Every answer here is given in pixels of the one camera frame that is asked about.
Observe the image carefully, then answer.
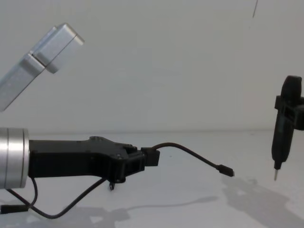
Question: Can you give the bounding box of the black electric screwdriver tool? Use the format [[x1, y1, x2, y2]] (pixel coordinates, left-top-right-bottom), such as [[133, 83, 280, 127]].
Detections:
[[271, 75, 304, 181]]

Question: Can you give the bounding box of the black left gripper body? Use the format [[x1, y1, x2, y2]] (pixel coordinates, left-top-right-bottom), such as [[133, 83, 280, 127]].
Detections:
[[28, 135, 138, 184]]

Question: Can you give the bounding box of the thin dark gripper cable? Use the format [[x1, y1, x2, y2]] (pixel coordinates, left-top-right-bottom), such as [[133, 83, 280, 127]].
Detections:
[[0, 177, 116, 219]]

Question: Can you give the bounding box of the black cable with plug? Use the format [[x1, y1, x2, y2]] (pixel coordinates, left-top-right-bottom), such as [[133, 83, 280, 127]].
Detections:
[[152, 142, 235, 178]]

